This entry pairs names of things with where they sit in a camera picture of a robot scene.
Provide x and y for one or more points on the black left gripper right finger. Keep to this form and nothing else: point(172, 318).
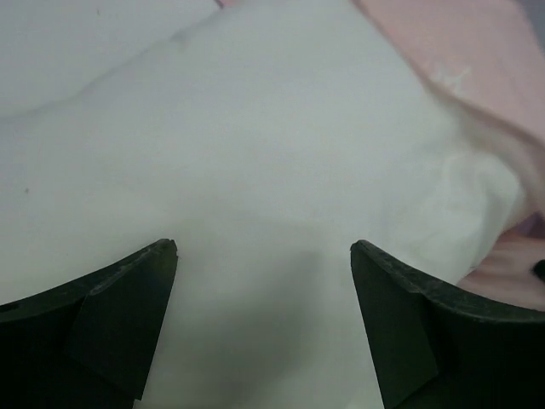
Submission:
point(434, 345)

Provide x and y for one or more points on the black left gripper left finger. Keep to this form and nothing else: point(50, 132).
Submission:
point(90, 342)

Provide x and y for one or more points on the white pillow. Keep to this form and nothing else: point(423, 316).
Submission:
point(261, 316)

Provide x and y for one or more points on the pink printed pillowcase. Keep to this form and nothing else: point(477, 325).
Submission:
point(489, 85)

